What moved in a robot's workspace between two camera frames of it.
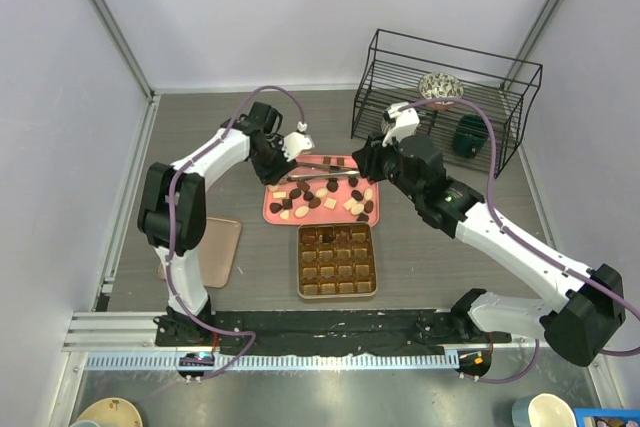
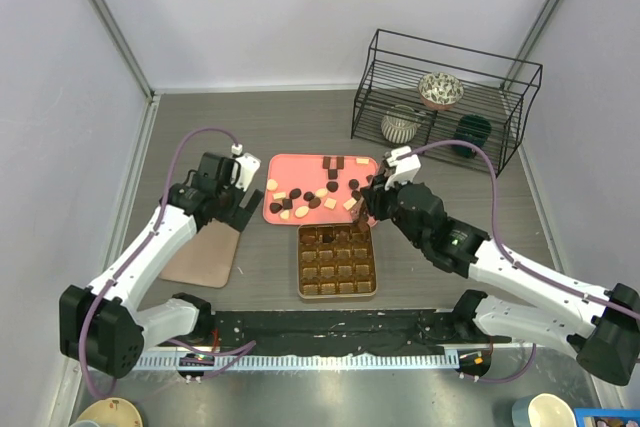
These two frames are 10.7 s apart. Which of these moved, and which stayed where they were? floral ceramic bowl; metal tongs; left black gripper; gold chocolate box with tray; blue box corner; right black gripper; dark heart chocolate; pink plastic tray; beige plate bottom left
Moved: right black gripper; metal tongs; left black gripper
Stayed: blue box corner; gold chocolate box with tray; floral ceramic bowl; pink plastic tray; beige plate bottom left; dark heart chocolate
